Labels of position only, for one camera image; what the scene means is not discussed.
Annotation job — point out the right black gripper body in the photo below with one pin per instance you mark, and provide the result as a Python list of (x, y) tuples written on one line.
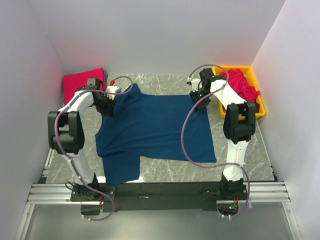
[(197, 95)]

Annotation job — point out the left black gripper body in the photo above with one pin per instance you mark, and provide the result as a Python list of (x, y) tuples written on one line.
[(104, 105)]

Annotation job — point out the blue t-shirt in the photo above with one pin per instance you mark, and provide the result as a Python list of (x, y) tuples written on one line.
[(151, 126)]

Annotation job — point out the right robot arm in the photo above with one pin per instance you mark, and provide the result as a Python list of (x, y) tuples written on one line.
[(238, 127)]

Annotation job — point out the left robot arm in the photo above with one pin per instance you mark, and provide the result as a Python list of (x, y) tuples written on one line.
[(66, 135)]

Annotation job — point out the yellow plastic bin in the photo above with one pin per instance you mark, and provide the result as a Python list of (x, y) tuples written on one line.
[(249, 74)]

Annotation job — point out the folded grey t-shirt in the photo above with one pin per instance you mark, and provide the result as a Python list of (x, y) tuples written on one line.
[(105, 75)]

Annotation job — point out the crumpled pink t-shirt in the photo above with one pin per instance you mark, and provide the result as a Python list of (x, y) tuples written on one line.
[(238, 82)]

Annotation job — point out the folded pink t-shirt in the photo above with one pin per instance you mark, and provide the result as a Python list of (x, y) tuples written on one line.
[(71, 82)]

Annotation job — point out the dark red t-shirt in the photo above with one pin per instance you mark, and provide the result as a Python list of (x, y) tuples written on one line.
[(257, 107)]

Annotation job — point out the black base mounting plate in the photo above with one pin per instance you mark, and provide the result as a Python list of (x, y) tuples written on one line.
[(155, 196)]

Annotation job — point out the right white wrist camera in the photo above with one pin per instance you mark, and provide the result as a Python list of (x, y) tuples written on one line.
[(194, 83)]

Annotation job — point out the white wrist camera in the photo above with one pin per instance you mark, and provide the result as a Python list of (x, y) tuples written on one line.
[(112, 89), (194, 83)]

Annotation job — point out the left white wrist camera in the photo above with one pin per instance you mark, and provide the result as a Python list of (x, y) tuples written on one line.
[(112, 89)]

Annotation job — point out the aluminium rail frame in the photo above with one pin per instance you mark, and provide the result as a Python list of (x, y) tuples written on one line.
[(260, 192)]

